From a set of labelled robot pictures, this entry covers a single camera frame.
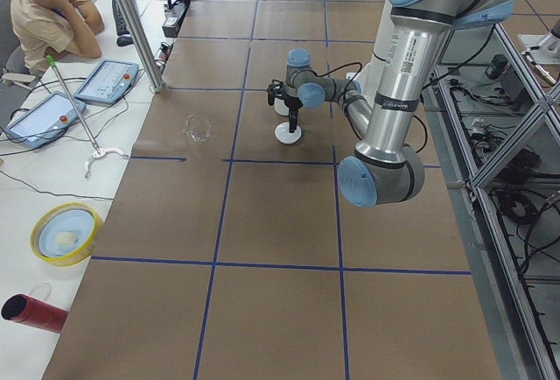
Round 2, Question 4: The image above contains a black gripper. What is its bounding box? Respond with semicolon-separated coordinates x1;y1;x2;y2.
266;80;302;132

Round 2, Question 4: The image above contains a white ceramic lid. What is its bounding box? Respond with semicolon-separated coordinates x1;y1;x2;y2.
274;122;303;145

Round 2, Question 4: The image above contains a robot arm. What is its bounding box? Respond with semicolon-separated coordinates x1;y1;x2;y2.
267;48;377;144
338;0;515;208

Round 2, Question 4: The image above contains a far teach pendant tablet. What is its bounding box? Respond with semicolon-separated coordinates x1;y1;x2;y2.
74;59;139;105

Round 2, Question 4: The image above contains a teach pendant tablet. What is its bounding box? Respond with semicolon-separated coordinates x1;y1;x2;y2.
74;59;139;105
4;91;78;148

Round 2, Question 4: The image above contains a black computer mouse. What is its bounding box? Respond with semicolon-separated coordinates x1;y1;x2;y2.
116;34;134;47

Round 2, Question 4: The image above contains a black keyboard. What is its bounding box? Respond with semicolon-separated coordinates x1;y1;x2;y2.
111;0;129;36

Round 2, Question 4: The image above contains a grabber stick tool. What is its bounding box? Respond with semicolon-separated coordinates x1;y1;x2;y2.
46;55;130;179

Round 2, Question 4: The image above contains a near teach pendant tablet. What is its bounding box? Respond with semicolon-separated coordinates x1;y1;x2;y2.
4;91;78;148

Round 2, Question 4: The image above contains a seated person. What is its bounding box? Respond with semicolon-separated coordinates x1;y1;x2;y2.
10;0;104;74

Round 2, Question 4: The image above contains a red cylinder tube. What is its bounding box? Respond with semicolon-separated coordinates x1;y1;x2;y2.
1;294;68;334

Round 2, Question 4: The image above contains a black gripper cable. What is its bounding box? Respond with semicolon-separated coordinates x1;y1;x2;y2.
314;61;365;105

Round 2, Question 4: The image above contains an aluminium frame post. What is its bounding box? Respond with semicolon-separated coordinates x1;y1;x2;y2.
116;0;165;93

